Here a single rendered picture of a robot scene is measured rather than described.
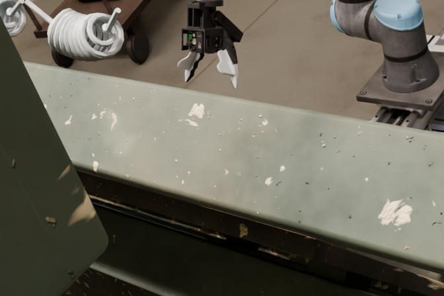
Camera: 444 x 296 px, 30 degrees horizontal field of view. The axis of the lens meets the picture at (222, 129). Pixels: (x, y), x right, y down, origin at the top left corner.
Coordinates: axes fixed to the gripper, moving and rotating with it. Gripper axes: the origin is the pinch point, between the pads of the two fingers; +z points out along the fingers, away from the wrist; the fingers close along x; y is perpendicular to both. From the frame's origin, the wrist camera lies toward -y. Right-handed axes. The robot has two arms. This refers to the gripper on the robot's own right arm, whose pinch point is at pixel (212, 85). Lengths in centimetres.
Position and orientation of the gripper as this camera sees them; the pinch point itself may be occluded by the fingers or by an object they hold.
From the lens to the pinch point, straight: 194.1
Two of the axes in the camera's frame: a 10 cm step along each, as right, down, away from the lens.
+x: 7.8, 1.4, -6.1
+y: -6.3, 1.6, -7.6
